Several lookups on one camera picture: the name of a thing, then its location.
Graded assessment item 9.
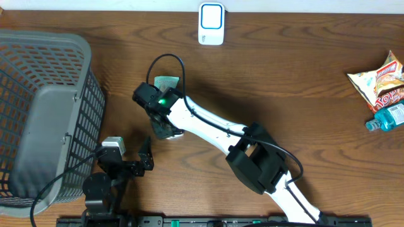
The small orange candy box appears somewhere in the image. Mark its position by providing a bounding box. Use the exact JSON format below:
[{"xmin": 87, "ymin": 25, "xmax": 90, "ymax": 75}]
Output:
[{"xmin": 167, "ymin": 133, "xmax": 184, "ymax": 140}]

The teal snack packet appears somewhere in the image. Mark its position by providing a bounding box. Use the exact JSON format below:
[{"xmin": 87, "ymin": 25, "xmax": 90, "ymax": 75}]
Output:
[{"xmin": 154, "ymin": 76, "xmax": 180, "ymax": 91}]

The blue mouthwash bottle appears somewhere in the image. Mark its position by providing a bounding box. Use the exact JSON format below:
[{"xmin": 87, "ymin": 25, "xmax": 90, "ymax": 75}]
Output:
[{"xmin": 365, "ymin": 101, "xmax": 403, "ymax": 132}]

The orange Toppo snack box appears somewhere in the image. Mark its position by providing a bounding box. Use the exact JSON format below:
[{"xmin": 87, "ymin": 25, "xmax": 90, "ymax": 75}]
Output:
[{"xmin": 367, "ymin": 87, "xmax": 403, "ymax": 114}]

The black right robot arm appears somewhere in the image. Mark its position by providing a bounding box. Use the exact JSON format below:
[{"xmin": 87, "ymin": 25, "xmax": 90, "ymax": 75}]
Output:
[{"xmin": 133, "ymin": 83, "xmax": 327, "ymax": 224}]

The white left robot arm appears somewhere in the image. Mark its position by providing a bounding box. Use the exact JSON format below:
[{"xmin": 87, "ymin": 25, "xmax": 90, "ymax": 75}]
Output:
[{"xmin": 81, "ymin": 137, "xmax": 154, "ymax": 226}]

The grey plastic shopping basket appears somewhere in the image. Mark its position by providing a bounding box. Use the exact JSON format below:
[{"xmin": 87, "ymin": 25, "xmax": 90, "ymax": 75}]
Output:
[{"xmin": 1, "ymin": 30, "xmax": 105, "ymax": 218}]

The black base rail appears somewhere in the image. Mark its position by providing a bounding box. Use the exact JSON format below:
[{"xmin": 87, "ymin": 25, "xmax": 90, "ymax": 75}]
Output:
[{"xmin": 56, "ymin": 215, "xmax": 373, "ymax": 227}]

